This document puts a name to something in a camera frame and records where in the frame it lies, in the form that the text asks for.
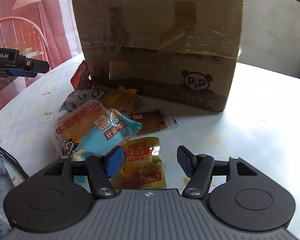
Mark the gold tofu snack packet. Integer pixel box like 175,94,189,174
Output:
111,137,166,190

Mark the red spicy strip packet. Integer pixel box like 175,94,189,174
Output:
127,108,179,135

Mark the red snack packet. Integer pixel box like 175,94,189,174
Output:
70,60,93,90

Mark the blue orange bread snack bag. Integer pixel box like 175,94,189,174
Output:
52,99,143,183

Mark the pink floral curtain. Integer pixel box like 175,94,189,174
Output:
0,0,84,120

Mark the black cable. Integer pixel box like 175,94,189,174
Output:
0,138,30,179

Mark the dark orange snack packet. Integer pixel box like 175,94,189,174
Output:
99,86,144,113

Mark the grey patterned candy packet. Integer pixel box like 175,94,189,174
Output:
59,89,105,113

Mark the brown cardboard box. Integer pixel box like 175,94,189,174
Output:
72,0,244,112

